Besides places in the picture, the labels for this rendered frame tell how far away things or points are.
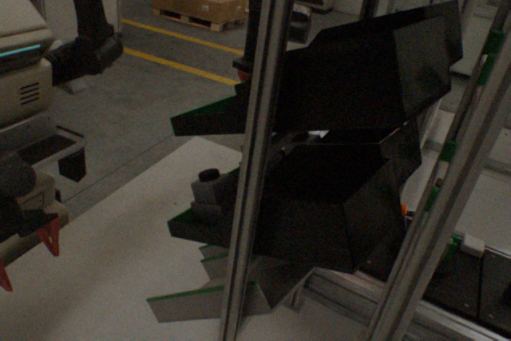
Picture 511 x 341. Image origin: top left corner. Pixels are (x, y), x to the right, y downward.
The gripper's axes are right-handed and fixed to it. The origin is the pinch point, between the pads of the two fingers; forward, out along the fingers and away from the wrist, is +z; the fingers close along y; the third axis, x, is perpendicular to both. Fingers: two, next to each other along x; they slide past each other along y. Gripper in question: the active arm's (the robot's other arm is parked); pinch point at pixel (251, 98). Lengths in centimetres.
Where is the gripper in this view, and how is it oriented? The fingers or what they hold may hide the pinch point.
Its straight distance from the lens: 95.1
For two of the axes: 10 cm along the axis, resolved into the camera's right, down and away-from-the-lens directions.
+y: 4.8, -3.9, 7.8
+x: -8.7, -3.3, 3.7
